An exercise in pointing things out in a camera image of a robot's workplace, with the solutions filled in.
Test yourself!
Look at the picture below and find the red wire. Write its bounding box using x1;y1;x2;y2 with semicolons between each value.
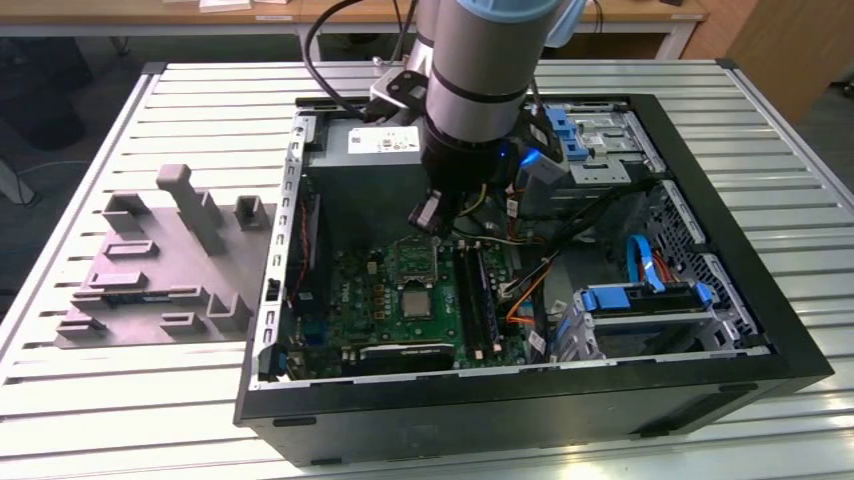
504;219;535;246
284;199;316;307

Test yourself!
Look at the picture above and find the silver CPU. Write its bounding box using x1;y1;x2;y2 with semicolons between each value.
399;289;436;320

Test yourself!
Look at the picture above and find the hard disk in blue carrier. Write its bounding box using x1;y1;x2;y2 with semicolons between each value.
578;282;716;317

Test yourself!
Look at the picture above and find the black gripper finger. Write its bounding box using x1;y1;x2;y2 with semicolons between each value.
405;191;447;236
439;191;467;236

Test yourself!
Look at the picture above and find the wooden cabinet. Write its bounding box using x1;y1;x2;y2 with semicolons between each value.
683;0;854;126

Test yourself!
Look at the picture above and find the grey power supply unit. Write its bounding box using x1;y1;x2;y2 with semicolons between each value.
304;117;436;242

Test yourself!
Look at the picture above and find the green motherboard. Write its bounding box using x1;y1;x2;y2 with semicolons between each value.
276;234;535;381

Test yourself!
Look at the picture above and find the orange wire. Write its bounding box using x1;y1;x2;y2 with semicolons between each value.
504;294;539;329

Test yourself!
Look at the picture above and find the black graphics card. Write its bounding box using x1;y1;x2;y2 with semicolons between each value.
340;341;460;377

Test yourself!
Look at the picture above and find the CPU socket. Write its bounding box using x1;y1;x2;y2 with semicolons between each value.
396;284;440;324

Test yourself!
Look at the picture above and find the grey parts rack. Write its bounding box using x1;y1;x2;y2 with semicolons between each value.
52;163;279;350

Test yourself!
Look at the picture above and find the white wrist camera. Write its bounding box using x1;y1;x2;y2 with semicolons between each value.
516;107;574;187

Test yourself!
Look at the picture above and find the silver drive cage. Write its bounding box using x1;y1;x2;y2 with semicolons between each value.
519;104;667;217

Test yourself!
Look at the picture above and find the green RAM stick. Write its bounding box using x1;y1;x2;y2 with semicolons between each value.
98;292;173;305

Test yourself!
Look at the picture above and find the blue wire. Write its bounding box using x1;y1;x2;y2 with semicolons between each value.
624;233;668;295

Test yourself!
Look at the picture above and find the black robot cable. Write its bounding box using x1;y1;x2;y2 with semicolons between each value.
303;0;379;124

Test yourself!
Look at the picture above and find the socket locking lever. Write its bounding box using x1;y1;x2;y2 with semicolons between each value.
429;234;445;291

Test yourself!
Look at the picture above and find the black PC case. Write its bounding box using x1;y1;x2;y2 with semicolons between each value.
231;92;836;469

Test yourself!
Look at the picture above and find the black RAM slot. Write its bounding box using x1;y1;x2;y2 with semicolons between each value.
451;238;487;360

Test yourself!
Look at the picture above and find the blue plastic drive latch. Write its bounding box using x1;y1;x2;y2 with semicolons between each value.
543;107;590;164

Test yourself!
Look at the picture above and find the silver disk bay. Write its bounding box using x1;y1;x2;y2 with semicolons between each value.
572;309;759;361

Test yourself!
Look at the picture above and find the white box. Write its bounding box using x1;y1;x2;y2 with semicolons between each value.
197;0;256;14

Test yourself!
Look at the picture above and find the black cable bundle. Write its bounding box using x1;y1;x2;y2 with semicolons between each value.
503;182;659;296

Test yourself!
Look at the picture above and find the wooden desk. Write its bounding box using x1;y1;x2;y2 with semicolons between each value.
25;0;710;62

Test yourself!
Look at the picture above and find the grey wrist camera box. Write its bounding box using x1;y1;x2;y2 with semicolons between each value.
368;69;429;127

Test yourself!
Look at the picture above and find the white metal leg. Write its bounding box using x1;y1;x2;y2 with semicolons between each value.
0;159;34;206

